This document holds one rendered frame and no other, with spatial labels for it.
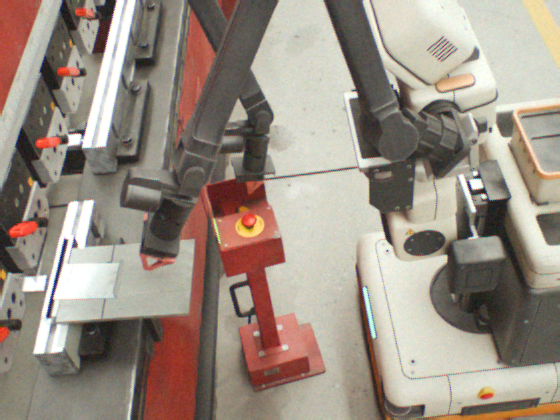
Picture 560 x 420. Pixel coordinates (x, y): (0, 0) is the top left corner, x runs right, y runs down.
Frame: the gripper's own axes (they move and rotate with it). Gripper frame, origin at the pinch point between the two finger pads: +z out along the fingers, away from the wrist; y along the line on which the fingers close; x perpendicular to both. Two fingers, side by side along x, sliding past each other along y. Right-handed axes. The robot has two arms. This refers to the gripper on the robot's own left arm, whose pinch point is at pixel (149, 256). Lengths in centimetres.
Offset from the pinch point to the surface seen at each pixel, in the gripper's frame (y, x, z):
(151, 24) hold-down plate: -102, -4, 20
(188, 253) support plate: -5.3, 8.7, 3.0
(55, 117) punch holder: -21.9, -23.5, -7.1
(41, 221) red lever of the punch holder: 5.8, -21.2, -9.6
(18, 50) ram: -20.8, -32.6, -21.3
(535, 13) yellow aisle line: -214, 180, 13
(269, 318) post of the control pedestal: -32, 53, 58
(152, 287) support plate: 2.4, 2.9, 6.5
